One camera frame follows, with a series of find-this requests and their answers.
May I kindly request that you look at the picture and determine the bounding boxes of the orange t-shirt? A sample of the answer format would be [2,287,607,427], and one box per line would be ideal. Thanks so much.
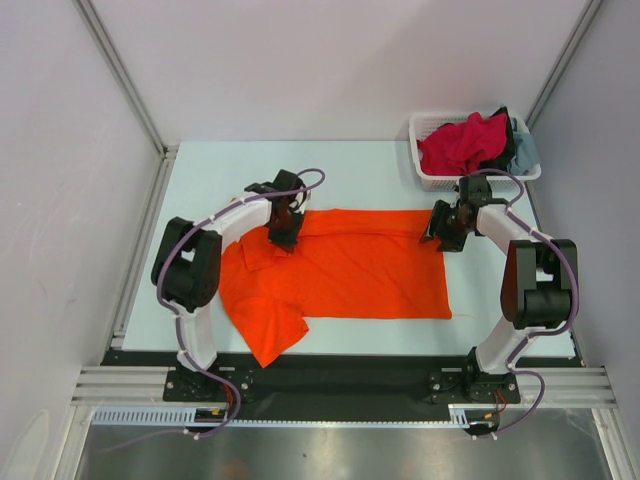
[219,209,452,367]

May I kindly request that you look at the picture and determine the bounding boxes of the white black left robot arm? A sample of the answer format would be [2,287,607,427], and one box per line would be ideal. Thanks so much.
[151,169,315,402]

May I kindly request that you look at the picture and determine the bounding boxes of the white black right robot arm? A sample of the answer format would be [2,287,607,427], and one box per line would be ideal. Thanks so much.
[421,170,579,403]

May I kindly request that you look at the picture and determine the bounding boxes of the black t-shirt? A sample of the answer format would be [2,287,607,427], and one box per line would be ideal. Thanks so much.
[479,106,516,171]

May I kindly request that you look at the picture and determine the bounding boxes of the magenta t-shirt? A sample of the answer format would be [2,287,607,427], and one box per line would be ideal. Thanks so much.
[417,112,490,176]

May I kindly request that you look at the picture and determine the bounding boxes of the grey blue t-shirt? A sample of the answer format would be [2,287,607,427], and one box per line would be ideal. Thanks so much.
[507,118,540,176]

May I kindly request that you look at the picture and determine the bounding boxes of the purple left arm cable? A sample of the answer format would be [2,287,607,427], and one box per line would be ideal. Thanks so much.
[97,167,329,454]

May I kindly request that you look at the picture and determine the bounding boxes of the aluminium left side rail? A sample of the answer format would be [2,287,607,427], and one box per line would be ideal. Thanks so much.
[105,145,179,350]

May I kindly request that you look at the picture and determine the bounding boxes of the black front mounting rail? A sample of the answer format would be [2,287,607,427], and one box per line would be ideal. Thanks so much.
[99,349,586,424]

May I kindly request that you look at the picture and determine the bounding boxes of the white slotted cable duct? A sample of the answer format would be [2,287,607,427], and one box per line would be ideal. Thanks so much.
[92,403,501,429]

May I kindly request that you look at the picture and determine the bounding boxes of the aluminium right corner post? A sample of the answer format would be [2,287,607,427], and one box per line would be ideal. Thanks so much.
[525,0,606,128]

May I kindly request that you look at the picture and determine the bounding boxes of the aluminium corner post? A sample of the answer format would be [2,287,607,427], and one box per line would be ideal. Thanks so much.
[525,0,606,128]
[72,0,168,158]

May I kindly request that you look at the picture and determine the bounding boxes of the aluminium front frame rail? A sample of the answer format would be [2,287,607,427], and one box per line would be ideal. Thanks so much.
[71,366,617,409]

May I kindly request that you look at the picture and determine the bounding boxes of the aluminium left corner post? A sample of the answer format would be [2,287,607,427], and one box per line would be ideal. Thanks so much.
[72,0,168,158]

